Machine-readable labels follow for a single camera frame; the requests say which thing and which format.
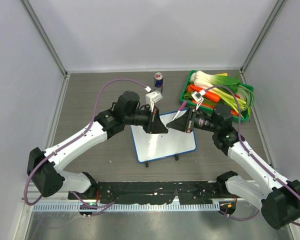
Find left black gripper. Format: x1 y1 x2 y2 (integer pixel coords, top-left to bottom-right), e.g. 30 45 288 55
124 104 168 134

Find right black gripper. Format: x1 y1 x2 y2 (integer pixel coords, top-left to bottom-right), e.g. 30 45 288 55
167 106 220 133

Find pink capped marker pen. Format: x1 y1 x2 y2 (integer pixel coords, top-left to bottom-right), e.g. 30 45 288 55
172 100 187 121

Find blue framed whiteboard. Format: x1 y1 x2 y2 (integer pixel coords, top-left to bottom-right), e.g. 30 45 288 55
130 125 197 164

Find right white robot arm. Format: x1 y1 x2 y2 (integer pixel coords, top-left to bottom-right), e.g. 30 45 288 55
166 104 300 230

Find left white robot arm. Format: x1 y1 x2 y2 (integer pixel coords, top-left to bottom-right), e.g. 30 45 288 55
27 91 168 200

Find green plastic tray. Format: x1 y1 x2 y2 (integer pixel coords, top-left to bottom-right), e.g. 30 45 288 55
179 70 250 123

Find large orange carrot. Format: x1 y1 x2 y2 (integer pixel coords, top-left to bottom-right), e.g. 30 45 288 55
186 84 221 103

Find white green bok choy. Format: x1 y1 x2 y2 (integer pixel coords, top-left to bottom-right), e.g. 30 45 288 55
189 70 241 94

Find red bull can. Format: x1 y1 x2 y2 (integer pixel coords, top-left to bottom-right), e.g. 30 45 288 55
153 72 164 93

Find small orange carrot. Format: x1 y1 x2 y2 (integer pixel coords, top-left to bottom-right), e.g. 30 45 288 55
191 99 238 116

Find green onion bunch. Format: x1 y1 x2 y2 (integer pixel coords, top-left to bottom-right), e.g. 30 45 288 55
203 84 255 118

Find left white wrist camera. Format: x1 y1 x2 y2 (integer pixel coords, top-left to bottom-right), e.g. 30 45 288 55
145 90 163 112

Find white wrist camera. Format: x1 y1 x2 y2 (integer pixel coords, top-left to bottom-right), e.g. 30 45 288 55
191 91 204 111
145 90 163 112

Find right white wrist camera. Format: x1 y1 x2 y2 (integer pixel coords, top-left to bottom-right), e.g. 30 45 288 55
191 91 204 111

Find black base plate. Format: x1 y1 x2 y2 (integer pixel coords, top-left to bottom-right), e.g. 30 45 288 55
67 180 247 205

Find white slotted cable duct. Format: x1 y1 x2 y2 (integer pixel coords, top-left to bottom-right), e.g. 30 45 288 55
32 201 220 213

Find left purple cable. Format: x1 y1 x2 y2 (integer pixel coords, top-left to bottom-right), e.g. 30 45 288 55
23 78 151 218

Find purple cable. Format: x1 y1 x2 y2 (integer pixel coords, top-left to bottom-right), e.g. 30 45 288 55
23 78 151 218
202 85 300 228

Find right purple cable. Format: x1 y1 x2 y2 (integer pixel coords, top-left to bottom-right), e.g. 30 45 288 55
202 85 300 228

